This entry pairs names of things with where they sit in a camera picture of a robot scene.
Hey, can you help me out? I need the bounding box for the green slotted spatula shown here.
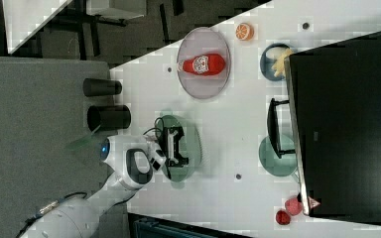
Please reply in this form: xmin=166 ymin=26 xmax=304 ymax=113
xmin=65 ymin=126 xmax=100 ymax=151

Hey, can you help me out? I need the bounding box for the black round pan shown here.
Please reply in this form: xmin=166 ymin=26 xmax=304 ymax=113
xmin=86 ymin=105 xmax=131 ymax=131

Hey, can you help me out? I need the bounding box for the grey round plate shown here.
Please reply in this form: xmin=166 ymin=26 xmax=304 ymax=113
xmin=176 ymin=27 xmax=232 ymax=100

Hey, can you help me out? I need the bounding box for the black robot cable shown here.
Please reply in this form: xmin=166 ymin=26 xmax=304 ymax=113
xmin=14 ymin=116 xmax=173 ymax=238

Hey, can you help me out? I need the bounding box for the light green cup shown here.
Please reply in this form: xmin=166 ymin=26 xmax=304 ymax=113
xmin=259 ymin=136 xmax=298 ymax=177

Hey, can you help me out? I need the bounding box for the peeled banana toy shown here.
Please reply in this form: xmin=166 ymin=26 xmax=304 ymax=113
xmin=266 ymin=47 xmax=294 ymax=77

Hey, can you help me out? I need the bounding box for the dark grey cup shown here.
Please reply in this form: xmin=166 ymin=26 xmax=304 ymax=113
xmin=82 ymin=78 xmax=122 ymax=97

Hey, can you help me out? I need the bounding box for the black and silver toaster oven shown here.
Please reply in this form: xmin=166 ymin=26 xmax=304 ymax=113
xmin=284 ymin=31 xmax=381 ymax=225

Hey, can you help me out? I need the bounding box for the red ketchup bottle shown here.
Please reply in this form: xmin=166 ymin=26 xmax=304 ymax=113
xmin=177 ymin=54 xmax=226 ymax=76

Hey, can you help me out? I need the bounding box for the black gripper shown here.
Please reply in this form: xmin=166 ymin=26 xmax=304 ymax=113
xmin=160 ymin=127 xmax=189 ymax=168

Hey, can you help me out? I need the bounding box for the small red tomato toy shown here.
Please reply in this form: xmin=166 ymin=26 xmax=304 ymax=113
xmin=275 ymin=210 xmax=291 ymax=225

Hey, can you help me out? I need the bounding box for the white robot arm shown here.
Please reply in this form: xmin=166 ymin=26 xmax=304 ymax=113
xmin=16 ymin=126 xmax=185 ymax=238

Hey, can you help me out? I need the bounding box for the green oval plastic strainer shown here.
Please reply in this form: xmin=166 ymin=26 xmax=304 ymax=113
xmin=155 ymin=115 xmax=202 ymax=187

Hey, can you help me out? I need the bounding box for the orange slice toy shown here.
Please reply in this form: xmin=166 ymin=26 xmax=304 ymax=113
xmin=235 ymin=23 xmax=254 ymax=41

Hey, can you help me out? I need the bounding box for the red strawberry toy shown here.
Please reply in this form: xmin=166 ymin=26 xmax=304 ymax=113
xmin=285 ymin=197 xmax=303 ymax=216

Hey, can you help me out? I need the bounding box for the blue bowl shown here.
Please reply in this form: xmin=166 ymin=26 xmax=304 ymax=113
xmin=260 ymin=44 xmax=292 ymax=81

